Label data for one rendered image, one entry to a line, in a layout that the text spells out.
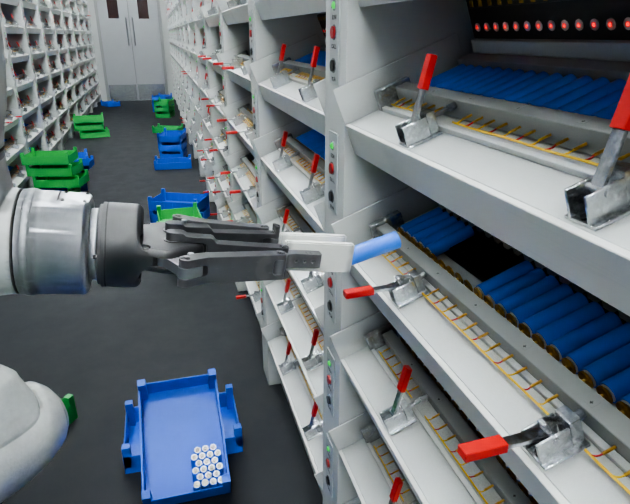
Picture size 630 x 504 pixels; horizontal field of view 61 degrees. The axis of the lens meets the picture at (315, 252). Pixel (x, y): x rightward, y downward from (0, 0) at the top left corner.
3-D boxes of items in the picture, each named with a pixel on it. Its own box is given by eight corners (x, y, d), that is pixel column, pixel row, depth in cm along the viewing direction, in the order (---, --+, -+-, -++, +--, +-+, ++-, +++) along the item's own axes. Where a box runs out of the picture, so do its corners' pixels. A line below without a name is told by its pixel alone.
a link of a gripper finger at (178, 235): (166, 227, 48) (165, 232, 47) (289, 237, 51) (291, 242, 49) (164, 267, 49) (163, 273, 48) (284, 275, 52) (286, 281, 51)
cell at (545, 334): (606, 322, 50) (547, 353, 49) (592, 312, 51) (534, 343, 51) (604, 306, 49) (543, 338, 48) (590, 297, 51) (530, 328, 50)
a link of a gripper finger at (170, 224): (164, 264, 50) (162, 258, 51) (277, 263, 55) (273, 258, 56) (166, 224, 49) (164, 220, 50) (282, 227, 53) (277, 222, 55)
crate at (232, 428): (125, 474, 136) (121, 449, 133) (128, 423, 154) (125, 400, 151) (243, 451, 144) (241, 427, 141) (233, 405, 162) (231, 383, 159)
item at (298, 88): (335, 142, 84) (302, 55, 78) (264, 100, 138) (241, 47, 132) (448, 89, 86) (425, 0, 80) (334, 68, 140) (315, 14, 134)
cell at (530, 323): (590, 311, 52) (533, 342, 51) (577, 303, 53) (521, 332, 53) (588, 296, 51) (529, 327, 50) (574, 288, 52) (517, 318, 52)
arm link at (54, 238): (32, 176, 48) (103, 181, 50) (35, 269, 51) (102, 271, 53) (9, 204, 40) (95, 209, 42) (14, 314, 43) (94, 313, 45)
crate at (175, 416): (231, 492, 131) (231, 481, 125) (144, 510, 126) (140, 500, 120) (215, 382, 150) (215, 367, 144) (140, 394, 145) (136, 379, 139)
